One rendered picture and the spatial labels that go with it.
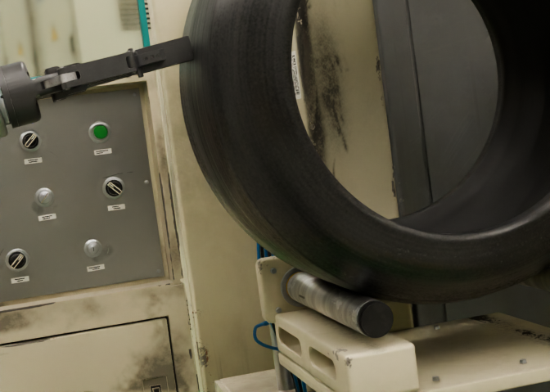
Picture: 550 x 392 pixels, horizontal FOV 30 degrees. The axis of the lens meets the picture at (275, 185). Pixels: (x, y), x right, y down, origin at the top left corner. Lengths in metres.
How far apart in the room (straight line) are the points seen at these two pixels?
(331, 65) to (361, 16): 0.09
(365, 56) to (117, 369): 0.68
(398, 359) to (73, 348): 0.72
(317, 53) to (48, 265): 0.61
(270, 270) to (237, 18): 0.48
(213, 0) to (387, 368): 0.48
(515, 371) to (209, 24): 0.57
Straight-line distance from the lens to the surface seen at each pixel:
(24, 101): 1.24
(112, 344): 1.80
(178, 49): 1.28
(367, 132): 1.61
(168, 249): 1.81
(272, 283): 1.55
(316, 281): 1.44
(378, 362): 1.24
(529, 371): 1.32
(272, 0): 1.19
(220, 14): 1.21
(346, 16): 1.61
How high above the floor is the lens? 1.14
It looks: 3 degrees down
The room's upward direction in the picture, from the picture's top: 7 degrees counter-clockwise
